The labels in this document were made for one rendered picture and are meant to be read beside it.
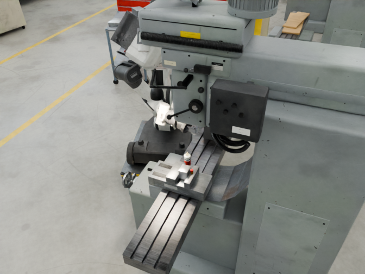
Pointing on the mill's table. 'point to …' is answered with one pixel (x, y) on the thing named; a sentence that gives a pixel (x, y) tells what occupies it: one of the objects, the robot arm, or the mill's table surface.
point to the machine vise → (202, 182)
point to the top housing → (195, 24)
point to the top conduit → (192, 42)
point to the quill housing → (197, 119)
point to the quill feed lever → (196, 104)
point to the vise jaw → (172, 175)
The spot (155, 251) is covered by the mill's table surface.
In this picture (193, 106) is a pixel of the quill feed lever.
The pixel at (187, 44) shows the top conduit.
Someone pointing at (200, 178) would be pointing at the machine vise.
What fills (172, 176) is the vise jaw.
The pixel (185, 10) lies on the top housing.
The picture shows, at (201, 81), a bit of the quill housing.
